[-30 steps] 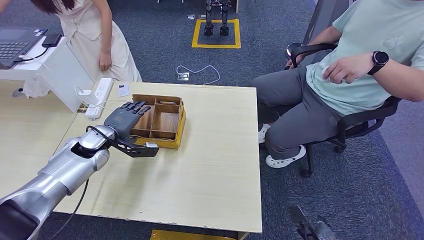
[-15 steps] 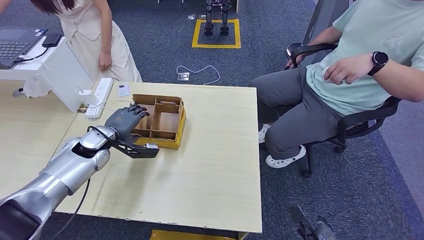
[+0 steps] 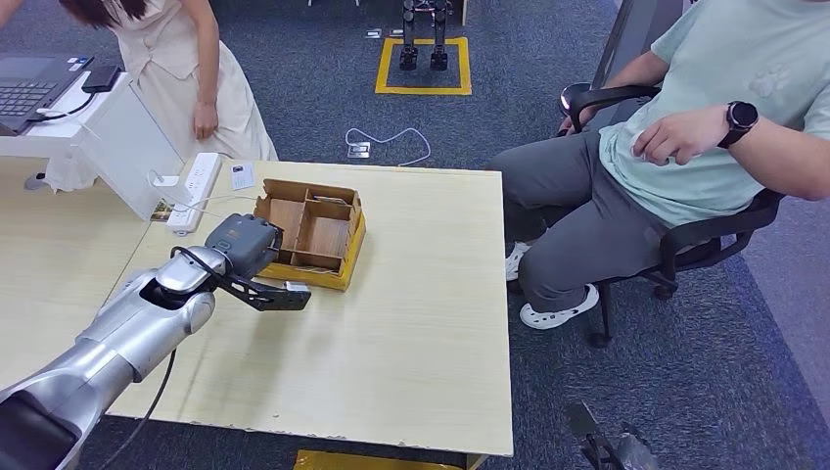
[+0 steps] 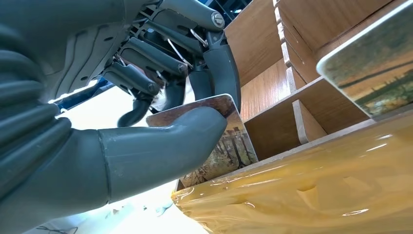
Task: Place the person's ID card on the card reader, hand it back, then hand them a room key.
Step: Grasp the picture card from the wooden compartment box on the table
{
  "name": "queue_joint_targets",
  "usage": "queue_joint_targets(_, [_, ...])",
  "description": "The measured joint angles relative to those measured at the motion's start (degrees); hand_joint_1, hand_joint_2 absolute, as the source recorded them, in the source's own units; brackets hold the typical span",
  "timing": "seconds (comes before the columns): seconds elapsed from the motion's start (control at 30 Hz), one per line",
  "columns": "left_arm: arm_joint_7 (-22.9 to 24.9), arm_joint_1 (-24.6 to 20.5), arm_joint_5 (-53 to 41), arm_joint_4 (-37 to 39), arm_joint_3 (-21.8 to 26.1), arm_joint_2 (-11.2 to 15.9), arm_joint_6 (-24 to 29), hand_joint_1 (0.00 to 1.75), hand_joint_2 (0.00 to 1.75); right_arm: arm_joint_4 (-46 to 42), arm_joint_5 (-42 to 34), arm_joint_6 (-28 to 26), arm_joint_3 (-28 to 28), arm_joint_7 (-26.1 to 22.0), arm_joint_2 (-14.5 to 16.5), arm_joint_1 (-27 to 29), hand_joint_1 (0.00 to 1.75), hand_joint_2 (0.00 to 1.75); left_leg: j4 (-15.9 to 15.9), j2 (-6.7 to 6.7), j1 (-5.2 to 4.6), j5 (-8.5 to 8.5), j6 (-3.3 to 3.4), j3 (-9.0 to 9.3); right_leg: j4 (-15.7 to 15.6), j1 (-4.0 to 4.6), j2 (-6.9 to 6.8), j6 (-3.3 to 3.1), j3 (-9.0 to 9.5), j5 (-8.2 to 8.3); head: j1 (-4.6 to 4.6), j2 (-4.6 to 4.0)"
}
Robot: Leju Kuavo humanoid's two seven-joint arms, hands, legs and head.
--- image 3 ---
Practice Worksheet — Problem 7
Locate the dark laptop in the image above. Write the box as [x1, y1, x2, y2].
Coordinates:
[0, 55, 97, 137]

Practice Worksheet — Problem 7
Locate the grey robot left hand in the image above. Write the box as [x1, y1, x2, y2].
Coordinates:
[204, 213, 285, 281]

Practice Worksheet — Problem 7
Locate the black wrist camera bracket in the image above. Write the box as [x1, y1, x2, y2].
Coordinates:
[216, 272, 312, 312]
[564, 400, 611, 470]

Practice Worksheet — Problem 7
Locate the black adapter cable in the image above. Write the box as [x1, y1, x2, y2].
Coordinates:
[28, 92, 99, 124]

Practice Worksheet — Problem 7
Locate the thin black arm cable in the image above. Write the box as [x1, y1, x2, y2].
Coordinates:
[116, 350, 177, 470]

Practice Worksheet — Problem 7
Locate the white power strip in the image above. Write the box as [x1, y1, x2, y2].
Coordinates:
[166, 152, 224, 237]

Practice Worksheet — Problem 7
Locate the black wristwatch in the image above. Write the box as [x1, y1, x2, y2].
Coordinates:
[715, 100, 760, 151]

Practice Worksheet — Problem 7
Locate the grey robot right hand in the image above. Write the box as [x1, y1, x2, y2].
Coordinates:
[612, 433, 662, 470]

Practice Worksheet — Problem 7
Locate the wooden organizer box yellow base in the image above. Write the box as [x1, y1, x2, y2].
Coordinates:
[253, 178, 368, 292]

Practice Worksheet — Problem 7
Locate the yellow floor tape square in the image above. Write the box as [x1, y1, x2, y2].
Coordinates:
[374, 36, 474, 97]

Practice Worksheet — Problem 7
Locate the white floor cable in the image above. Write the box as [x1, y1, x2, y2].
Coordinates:
[344, 126, 433, 168]

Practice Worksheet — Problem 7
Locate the black right wrist camera bracket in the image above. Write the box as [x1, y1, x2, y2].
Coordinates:
[564, 400, 611, 470]

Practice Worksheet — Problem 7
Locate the seated person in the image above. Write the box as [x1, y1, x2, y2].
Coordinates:
[487, 0, 830, 332]

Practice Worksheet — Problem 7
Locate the white shoe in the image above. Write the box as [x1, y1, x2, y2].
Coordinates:
[504, 241, 533, 283]
[518, 284, 601, 332]

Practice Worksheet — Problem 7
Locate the seated person's right hand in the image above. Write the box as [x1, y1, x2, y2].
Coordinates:
[560, 107, 598, 136]

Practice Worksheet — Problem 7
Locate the black office chair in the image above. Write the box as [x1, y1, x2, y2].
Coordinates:
[558, 0, 787, 352]

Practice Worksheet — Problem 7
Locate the standing person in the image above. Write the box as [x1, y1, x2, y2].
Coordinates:
[0, 0, 280, 163]

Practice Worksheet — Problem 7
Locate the standing person's left hand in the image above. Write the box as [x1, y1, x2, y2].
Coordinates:
[191, 100, 220, 141]

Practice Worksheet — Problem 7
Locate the seated person's left hand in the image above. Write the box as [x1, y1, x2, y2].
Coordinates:
[631, 107, 731, 166]

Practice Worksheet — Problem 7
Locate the white charger plug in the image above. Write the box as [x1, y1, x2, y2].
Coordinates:
[153, 173, 193, 204]

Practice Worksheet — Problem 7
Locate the yellow cardboard piece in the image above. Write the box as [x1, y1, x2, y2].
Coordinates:
[293, 448, 470, 470]

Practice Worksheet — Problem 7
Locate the white plastic bag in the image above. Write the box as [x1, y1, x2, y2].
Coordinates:
[45, 155, 99, 194]

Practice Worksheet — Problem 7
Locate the black left wrist camera bracket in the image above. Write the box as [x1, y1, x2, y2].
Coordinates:
[216, 272, 312, 312]

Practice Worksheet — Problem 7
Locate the thin white charger cable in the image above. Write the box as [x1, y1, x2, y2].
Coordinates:
[147, 169, 260, 225]

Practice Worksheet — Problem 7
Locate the white stand desk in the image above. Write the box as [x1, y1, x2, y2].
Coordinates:
[0, 70, 186, 222]

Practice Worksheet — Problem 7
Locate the black looped wrist cable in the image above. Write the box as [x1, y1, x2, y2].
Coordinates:
[169, 245, 228, 287]

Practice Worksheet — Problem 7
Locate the black power adapter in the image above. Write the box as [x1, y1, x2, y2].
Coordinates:
[82, 65, 122, 95]

